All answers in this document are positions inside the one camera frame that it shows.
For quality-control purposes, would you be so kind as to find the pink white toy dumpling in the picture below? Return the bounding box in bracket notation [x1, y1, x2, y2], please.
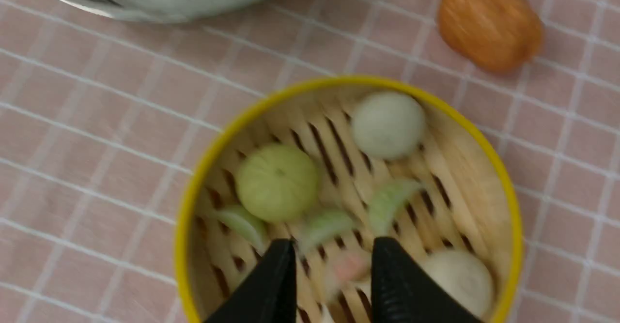
[323, 249, 372, 302]

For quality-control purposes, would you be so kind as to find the green toy dumpling middle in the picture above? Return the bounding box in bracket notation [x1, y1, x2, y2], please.
[297, 208, 357, 257]

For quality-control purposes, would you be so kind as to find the yellow rimmed bamboo steamer basket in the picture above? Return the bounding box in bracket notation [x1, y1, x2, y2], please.
[175, 76, 523, 323]

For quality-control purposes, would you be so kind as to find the green toy bun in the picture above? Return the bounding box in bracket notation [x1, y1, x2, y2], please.
[234, 143, 320, 223]

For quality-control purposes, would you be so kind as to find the white toy bun lower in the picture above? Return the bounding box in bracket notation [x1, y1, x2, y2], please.
[421, 249, 495, 318]

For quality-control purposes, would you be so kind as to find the green toy dumpling right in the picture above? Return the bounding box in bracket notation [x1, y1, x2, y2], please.
[368, 178, 425, 237]

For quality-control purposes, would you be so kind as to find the pink checkered tablecloth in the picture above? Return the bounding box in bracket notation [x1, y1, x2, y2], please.
[0, 0, 619, 323]

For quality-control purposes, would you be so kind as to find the green toy dumpling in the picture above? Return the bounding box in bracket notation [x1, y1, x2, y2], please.
[368, 178, 425, 237]
[297, 208, 357, 257]
[211, 204, 269, 253]

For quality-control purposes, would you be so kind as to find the orange toy potato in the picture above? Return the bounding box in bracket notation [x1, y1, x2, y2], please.
[436, 0, 544, 73]

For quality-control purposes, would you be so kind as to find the green toy dumpling left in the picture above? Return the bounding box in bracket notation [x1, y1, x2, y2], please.
[211, 204, 269, 253]

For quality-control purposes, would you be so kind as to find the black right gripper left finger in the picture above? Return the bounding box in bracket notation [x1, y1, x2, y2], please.
[206, 238, 297, 323]

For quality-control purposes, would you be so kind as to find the white toy bun upper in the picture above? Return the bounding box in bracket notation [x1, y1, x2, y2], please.
[351, 92, 427, 160]

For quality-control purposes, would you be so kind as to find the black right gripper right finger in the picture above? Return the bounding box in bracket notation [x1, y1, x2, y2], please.
[371, 237, 481, 323]

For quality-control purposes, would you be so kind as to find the white toy bun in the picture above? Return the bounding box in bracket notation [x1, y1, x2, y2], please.
[351, 92, 427, 160]
[421, 249, 495, 318]

